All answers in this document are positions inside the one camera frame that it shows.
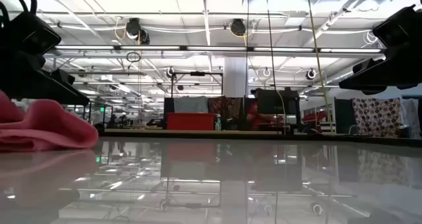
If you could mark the brown patterned hanging cloth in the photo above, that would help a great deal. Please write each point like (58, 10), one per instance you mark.
(227, 107)

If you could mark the black frame workstation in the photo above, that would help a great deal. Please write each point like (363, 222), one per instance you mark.
(103, 117)

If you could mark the dark partition panel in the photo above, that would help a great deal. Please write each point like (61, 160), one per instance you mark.
(343, 115)

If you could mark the black gantry frame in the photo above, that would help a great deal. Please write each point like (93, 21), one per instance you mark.
(198, 73)

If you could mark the grey hanging cloth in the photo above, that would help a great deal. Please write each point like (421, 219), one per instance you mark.
(191, 104)

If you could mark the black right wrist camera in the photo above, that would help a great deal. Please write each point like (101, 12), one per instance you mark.
(402, 23)

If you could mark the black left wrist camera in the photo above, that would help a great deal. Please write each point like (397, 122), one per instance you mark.
(33, 33)

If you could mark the red rounded object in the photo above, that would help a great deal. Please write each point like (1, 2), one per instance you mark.
(316, 116)

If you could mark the clear spray bottle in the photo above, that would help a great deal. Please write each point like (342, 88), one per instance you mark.
(218, 123)

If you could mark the white cloth with dark circles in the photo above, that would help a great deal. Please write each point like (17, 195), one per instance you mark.
(376, 117)

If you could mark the pink terry towel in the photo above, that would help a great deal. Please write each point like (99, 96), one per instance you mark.
(46, 128)

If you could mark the person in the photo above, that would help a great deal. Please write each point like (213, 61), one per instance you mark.
(255, 118)

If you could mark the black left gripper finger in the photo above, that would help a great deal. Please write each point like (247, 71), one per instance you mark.
(62, 94)
(64, 77)

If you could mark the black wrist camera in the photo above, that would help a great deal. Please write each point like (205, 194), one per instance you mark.
(402, 23)
(33, 33)

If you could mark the black monitor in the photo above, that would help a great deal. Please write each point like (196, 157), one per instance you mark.
(277, 100)

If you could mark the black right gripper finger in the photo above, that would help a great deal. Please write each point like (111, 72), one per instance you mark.
(369, 82)
(366, 66)

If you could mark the red box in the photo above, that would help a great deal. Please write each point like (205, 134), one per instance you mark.
(191, 122)

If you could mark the plain white hanging cloth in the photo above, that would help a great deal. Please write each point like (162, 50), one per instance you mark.
(410, 115)

